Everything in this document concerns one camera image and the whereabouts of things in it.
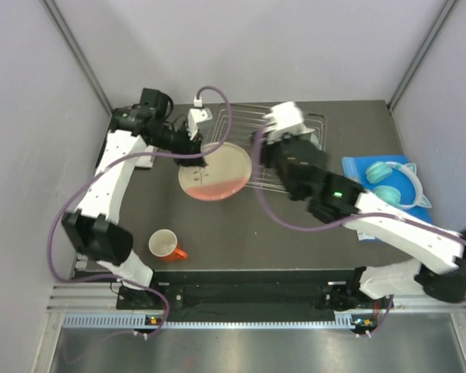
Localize aluminium rail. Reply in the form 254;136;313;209
47;283;466;313

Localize metal wire dish rack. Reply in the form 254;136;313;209
204;103;327;193

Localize green ceramic bowl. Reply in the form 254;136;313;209
309;131;322;150

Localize pink cream floral plate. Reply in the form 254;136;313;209
178;142;252;201

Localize orange white mug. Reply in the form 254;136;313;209
148;229;189;262

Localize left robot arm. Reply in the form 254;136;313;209
61;89;211;309

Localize teal cat-ear headphones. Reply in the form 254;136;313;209
364;160;432;213

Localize black tray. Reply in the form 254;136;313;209
95;116;117;169

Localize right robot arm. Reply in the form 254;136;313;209
251;131;466;308

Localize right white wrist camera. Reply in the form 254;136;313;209
263;101;315;144

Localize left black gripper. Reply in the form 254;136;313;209
150;120;207;168

